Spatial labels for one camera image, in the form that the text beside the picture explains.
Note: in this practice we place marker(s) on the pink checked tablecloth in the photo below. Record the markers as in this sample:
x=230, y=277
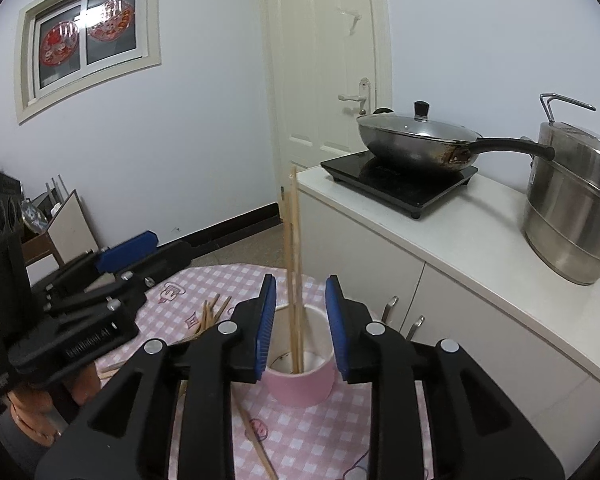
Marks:
x=300, y=440

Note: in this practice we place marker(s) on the white counter cabinet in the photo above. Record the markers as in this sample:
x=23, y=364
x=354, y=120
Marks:
x=480, y=240

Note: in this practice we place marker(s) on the pink cup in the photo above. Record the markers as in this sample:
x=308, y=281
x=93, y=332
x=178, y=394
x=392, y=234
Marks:
x=300, y=385

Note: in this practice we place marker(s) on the black induction cooker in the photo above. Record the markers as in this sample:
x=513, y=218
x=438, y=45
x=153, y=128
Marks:
x=380, y=185

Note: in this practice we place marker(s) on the metal rods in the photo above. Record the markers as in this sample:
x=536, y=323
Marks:
x=60, y=187

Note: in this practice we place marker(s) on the white framed window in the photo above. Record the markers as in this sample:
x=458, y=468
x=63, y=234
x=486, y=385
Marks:
x=82, y=35

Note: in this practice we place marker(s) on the stainless steel steamer pot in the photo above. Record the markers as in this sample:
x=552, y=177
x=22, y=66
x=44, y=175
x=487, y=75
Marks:
x=565, y=210

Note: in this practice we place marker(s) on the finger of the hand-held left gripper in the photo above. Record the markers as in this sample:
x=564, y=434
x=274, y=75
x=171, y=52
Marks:
x=130, y=250
x=165, y=257

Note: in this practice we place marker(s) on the cream panel door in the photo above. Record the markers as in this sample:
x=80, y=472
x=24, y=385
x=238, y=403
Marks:
x=320, y=60

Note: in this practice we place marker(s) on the person's left hand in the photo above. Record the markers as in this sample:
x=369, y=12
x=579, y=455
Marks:
x=30, y=417

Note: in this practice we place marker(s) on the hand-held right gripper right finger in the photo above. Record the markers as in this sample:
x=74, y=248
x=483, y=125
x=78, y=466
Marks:
x=336, y=330

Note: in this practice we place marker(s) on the glass wok lid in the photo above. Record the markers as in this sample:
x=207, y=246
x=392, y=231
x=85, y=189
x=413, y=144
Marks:
x=420, y=127

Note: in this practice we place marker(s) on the round silver clock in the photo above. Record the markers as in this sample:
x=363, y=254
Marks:
x=32, y=216

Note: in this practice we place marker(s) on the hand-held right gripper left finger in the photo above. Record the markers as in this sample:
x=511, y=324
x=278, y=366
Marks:
x=267, y=330

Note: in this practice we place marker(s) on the white door hook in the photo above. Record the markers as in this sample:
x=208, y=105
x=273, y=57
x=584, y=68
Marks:
x=351, y=17

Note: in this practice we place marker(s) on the red round window decal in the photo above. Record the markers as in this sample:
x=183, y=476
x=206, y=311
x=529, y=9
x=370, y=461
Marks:
x=59, y=42
x=110, y=20

